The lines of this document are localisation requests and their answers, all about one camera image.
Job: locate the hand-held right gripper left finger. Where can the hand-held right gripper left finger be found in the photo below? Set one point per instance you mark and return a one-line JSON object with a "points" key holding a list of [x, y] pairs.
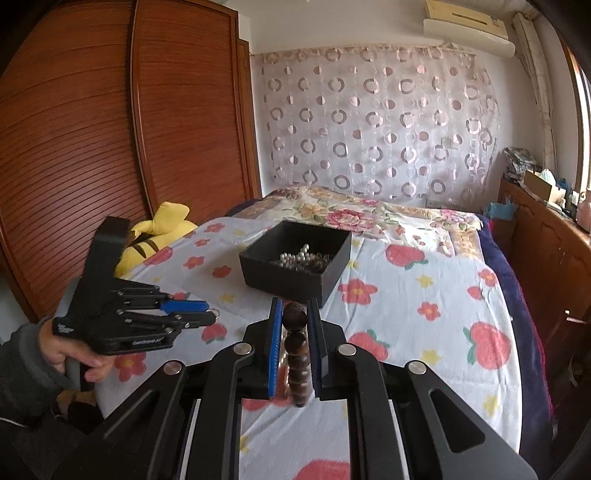
{"points": [[275, 346]]}

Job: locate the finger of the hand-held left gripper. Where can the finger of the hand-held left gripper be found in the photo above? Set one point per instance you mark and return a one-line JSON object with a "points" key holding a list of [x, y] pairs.
{"points": [[182, 306], [189, 319]]}

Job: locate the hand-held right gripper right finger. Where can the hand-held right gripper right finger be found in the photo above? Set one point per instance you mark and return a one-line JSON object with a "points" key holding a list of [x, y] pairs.
{"points": [[315, 350]]}

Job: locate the black box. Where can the black box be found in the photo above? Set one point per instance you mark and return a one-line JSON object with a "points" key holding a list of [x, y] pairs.
{"points": [[295, 286]]}

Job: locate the person's left forearm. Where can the person's left forearm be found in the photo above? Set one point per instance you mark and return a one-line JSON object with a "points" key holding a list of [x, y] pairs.
{"points": [[27, 374]]}

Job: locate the person's left hand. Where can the person's left hand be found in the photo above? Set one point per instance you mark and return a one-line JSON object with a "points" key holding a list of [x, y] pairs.
{"points": [[60, 350]]}

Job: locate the yellow plush toy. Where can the yellow plush toy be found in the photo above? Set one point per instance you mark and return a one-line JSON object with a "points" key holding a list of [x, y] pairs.
{"points": [[171, 217]]}

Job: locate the strawberry print bed sheet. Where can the strawberry print bed sheet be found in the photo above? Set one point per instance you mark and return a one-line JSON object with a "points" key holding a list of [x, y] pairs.
{"points": [[415, 323]]}

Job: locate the floral blanket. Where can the floral blanket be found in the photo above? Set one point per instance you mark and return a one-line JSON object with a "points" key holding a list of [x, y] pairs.
{"points": [[346, 214]]}

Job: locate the wooden slatted wardrobe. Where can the wooden slatted wardrobe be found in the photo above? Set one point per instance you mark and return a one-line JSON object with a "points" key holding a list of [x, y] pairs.
{"points": [[184, 115]]}

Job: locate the dark blue blanket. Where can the dark blue blanket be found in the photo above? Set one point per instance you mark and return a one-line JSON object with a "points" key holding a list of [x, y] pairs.
{"points": [[508, 277]]}

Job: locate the circle pattern sheer curtain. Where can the circle pattern sheer curtain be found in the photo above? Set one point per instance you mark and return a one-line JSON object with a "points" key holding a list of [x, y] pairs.
{"points": [[369, 129]]}

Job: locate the blue paper bag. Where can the blue paper bag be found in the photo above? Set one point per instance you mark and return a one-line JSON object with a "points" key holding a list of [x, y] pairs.
{"points": [[503, 212]]}

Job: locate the wooden cabinet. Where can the wooden cabinet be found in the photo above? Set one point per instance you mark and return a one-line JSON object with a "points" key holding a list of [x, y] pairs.
{"points": [[545, 240]]}

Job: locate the cardboard box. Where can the cardboard box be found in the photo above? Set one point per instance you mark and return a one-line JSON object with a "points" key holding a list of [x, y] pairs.
{"points": [[538, 184]]}

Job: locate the stack of printed bags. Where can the stack of printed bags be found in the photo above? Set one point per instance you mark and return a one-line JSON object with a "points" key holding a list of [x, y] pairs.
{"points": [[519, 159]]}

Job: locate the pink thermos jug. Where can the pink thermos jug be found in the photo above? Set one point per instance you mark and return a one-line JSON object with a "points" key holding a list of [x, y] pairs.
{"points": [[585, 205]]}

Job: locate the window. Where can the window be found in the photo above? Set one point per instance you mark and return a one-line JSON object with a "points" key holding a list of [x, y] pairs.
{"points": [[584, 138]]}

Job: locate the patterned window curtain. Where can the patterned window curtain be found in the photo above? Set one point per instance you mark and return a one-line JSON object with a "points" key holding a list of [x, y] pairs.
{"points": [[538, 69]]}

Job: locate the wall air conditioner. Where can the wall air conditioner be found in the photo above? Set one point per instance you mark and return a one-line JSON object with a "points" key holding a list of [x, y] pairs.
{"points": [[466, 32]]}

